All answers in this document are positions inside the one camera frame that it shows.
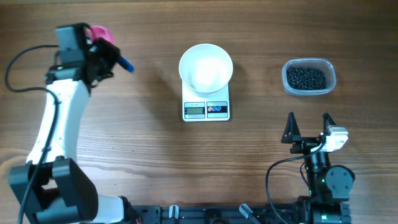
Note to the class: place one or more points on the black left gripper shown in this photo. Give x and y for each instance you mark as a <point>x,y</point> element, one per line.
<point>108,48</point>

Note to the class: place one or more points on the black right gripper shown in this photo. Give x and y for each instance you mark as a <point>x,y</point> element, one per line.
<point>305,144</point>

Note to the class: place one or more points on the pink scoop blue handle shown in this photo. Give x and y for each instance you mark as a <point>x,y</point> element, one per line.
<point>97,32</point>

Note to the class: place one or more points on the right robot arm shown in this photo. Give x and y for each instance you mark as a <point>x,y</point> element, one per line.
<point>329,185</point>

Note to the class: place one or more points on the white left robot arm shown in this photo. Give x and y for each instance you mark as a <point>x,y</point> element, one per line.
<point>50,186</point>

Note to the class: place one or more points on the white bowl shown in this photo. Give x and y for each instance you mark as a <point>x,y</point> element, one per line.
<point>205,69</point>

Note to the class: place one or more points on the white digital kitchen scale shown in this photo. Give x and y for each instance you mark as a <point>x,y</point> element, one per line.
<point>213,107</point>

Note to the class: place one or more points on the black beans in container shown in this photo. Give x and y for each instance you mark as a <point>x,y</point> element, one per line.
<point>306,78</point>

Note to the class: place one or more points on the clear plastic container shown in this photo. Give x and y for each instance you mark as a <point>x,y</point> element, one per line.
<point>319,63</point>

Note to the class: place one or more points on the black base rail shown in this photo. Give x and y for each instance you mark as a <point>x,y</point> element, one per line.
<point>282,213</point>

